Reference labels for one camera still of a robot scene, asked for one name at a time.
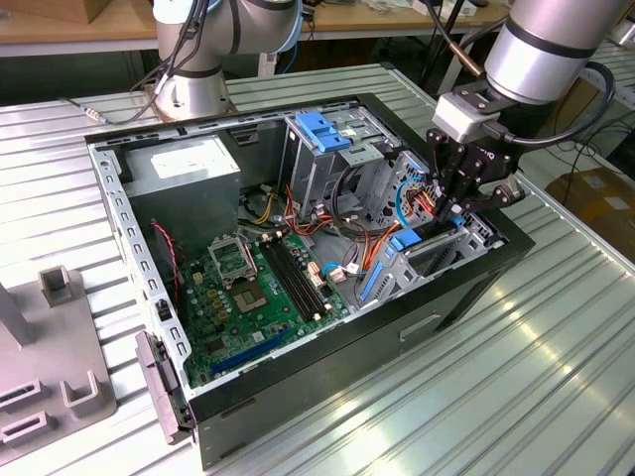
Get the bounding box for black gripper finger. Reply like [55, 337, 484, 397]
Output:
[452, 178, 527, 223]
[426, 127, 466, 220]

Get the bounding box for red orange power wire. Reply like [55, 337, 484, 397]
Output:
[283, 182, 447, 273]

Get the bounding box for blue data wire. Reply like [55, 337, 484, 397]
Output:
[320, 173, 429, 280]

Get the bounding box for metal disk bay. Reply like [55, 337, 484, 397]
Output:
[354, 150, 503, 309]

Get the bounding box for large cardboard box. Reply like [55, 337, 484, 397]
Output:
[544, 167, 635, 240]

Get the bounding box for blue drive cage latch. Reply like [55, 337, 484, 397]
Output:
[294, 112, 352, 155]

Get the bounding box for metal optical drive cage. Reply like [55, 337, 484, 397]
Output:
[278, 101, 404, 222]

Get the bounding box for wooden desk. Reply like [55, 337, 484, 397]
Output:
[0, 0, 512, 59]

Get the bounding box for black RAM slot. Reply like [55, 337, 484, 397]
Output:
[271, 233, 329, 318]
[260, 236, 318, 322]

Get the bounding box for black PC case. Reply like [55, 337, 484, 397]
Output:
[82, 91, 538, 472]

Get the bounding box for CPU socket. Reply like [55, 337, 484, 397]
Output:
[232, 284, 273, 317]

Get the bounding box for metal socket cover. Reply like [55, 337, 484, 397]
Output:
[206, 236, 258, 290]

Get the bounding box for grey power supply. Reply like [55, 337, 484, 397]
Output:
[120, 133, 243, 259]

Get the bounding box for green motherboard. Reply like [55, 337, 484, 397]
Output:
[177, 230, 351, 391]

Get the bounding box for blue expansion slot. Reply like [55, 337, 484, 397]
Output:
[210, 326, 293, 377]

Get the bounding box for grey case side latch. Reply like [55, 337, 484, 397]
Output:
[134, 330, 193, 446]

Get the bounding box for grey parts rack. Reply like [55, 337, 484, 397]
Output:
[0, 265, 119, 455]

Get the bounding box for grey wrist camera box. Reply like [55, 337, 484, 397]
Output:
[430, 92, 503, 145]

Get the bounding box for black camera cable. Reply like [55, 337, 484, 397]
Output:
[480, 61, 617, 148]

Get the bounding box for thick black cable bundle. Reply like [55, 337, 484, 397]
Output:
[330, 166, 383, 244]

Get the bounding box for white plug wire bundle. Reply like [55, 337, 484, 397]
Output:
[326, 257, 368, 287]

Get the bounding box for yellow black wire bundle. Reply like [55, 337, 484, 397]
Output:
[250, 190, 280, 225]

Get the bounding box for red black twisted wire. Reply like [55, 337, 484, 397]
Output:
[150, 221, 181, 303]

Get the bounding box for black cable silver plug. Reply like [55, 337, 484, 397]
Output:
[59, 0, 212, 125]

